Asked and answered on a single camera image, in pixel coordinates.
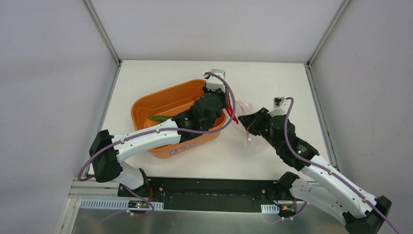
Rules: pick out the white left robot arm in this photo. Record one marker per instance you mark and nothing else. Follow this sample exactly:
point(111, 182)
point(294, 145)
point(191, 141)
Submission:
point(108, 153)

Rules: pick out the curved green chili pepper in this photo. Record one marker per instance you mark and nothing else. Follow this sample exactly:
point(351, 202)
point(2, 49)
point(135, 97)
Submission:
point(159, 118)

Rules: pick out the right white cable duct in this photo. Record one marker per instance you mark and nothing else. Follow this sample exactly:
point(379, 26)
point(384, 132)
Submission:
point(270, 209)

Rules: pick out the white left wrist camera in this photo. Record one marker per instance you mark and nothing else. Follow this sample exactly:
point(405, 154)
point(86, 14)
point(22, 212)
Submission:
point(213, 83)

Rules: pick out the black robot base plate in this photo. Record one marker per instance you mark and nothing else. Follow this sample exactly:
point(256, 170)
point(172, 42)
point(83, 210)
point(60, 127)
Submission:
point(215, 195)

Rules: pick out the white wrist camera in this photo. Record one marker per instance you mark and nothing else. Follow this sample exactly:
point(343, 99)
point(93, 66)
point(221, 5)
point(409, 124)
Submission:
point(213, 83)
point(280, 107)

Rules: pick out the left white cable duct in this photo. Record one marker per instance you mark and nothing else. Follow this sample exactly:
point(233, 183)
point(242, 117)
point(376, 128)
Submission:
point(119, 204)

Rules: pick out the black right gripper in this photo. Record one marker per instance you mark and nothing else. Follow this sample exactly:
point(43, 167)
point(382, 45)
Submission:
point(260, 119)

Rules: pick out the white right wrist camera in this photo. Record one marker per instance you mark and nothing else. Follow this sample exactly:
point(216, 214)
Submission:
point(280, 107)

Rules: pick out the red chili pepper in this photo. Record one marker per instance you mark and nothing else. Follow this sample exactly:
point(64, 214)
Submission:
point(230, 113)

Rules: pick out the orange plastic basket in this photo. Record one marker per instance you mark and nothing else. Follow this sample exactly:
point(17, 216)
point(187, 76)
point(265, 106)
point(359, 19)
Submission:
point(170, 102)

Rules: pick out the clear zip top bag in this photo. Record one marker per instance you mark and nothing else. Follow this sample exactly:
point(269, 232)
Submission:
point(248, 140)

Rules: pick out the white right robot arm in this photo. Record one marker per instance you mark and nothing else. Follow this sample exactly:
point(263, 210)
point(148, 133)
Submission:
point(358, 210)

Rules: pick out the white cable duct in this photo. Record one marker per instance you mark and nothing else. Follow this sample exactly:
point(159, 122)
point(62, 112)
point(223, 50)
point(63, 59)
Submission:
point(119, 204)
point(270, 209)

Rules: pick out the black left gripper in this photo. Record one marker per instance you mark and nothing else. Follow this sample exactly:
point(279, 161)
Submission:
point(220, 96)

